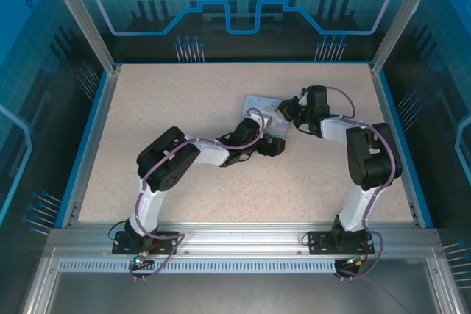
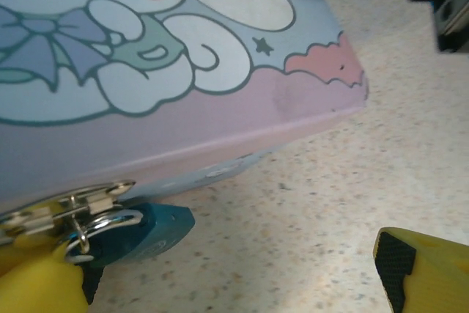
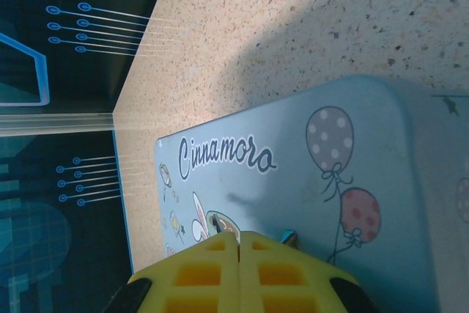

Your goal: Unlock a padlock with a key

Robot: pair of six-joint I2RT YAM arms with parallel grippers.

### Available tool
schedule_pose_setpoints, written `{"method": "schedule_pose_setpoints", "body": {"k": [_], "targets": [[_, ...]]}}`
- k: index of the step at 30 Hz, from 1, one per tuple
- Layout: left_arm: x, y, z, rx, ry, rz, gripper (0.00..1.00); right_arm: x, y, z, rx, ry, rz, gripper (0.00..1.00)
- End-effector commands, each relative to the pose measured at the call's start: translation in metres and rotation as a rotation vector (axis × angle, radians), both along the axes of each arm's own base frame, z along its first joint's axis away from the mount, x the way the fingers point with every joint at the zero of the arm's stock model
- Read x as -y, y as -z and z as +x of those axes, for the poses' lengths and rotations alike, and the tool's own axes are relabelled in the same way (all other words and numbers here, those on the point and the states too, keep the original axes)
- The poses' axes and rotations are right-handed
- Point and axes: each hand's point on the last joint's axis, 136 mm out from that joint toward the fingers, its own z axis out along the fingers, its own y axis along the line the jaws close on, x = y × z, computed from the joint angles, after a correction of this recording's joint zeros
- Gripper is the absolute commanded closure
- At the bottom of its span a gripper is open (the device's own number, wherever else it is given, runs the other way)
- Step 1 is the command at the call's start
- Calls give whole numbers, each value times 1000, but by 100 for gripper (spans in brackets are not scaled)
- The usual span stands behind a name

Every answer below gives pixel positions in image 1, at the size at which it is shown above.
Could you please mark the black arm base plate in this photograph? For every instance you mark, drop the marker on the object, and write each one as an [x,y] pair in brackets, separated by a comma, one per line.
[318,242]
[165,240]

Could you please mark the long aluminium base rail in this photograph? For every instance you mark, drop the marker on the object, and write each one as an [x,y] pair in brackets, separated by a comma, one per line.
[239,237]

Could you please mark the aluminium table side rail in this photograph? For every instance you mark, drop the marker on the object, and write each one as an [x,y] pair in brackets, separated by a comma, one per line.
[94,145]
[385,108]

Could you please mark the blue circuit print panel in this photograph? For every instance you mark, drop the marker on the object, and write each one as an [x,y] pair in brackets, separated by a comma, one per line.
[441,108]
[29,108]

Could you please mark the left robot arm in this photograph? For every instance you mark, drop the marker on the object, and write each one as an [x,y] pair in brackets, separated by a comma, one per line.
[151,203]

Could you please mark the grey metal floor panel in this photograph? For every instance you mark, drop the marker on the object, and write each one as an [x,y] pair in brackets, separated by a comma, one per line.
[239,292]

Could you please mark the blue table side strip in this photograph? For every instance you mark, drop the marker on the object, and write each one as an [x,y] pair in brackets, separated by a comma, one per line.
[84,145]
[393,108]

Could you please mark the cartoon print tin box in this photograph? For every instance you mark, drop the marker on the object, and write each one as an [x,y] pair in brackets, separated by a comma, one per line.
[257,102]

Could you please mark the aluminium frame post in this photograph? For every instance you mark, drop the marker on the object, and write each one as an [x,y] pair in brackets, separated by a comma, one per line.
[87,23]
[399,23]

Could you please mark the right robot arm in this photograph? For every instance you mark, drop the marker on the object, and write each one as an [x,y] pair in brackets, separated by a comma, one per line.
[353,207]

